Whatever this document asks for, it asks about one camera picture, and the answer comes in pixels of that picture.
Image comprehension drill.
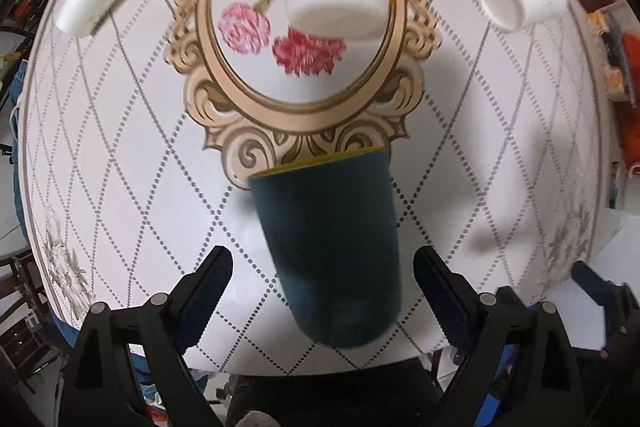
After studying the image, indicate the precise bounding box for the wooden chair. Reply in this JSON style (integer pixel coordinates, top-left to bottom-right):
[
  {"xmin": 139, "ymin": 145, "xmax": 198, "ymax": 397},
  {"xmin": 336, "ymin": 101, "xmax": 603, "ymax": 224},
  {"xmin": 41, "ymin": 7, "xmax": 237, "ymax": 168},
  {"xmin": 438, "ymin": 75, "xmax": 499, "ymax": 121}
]
[{"xmin": 0, "ymin": 256, "xmax": 77, "ymax": 390}]

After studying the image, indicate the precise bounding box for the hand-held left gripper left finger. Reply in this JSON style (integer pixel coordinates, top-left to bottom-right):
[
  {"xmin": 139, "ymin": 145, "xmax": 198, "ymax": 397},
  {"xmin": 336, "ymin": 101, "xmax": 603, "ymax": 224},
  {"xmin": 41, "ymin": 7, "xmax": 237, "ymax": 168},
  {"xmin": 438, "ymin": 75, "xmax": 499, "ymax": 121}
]
[{"xmin": 60, "ymin": 245, "xmax": 235, "ymax": 427}]

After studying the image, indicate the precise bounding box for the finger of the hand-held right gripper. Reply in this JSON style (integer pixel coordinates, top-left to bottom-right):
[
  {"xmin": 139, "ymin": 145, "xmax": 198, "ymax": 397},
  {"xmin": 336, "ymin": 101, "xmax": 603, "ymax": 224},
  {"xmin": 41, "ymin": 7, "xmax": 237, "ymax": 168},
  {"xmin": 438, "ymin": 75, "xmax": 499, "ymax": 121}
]
[{"xmin": 570, "ymin": 260, "xmax": 640, "ymax": 360}]

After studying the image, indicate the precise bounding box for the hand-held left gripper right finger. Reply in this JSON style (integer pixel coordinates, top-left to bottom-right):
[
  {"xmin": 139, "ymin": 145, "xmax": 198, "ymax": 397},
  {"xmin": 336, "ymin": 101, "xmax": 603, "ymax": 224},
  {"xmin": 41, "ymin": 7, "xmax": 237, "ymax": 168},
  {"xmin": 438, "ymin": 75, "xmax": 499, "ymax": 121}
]
[{"xmin": 413, "ymin": 245, "xmax": 587, "ymax": 427}]

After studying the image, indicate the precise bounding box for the orange cloth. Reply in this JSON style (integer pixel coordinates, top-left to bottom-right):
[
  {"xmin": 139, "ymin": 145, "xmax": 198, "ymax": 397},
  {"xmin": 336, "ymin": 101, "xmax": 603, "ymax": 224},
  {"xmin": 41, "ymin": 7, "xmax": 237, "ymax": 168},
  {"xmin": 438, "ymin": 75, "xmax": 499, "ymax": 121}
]
[{"xmin": 612, "ymin": 31, "xmax": 640, "ymax": 170}]

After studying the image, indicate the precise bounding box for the dark green cup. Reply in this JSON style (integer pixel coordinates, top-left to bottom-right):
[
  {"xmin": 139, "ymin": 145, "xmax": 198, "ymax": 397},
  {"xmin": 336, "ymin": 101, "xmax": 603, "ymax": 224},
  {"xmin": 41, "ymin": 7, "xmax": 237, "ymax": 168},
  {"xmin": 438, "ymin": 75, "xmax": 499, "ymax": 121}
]
[{"xmin": 248, "ymin": 146, "xmax": 402, "ymax": 350}]

